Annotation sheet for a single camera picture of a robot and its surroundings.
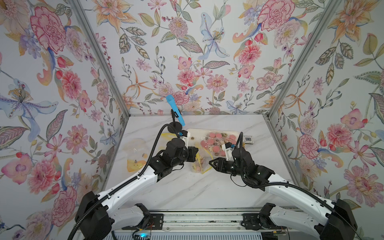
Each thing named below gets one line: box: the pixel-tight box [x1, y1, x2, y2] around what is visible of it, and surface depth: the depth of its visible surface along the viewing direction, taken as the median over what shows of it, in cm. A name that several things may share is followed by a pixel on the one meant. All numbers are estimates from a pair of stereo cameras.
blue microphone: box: [166, 94, 186, 127], surface depth 99 cm
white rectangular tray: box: [187, 128, 240, 165], surface depth 106 cm
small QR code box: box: [243, 135, 254, 145], surface depth 106 cm
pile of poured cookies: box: [200, 132, 237, 156], surface depth 104 cm
